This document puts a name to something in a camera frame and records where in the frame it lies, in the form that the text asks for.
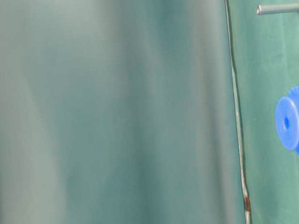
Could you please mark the grey metal shaft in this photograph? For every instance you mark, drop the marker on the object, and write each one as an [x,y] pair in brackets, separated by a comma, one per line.
[277,8]

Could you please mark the blurred green foreground cloth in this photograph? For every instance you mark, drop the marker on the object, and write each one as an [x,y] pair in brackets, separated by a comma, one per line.
[117,112]

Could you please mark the green table cloth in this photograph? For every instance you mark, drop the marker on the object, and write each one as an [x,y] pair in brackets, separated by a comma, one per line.
[266,59]

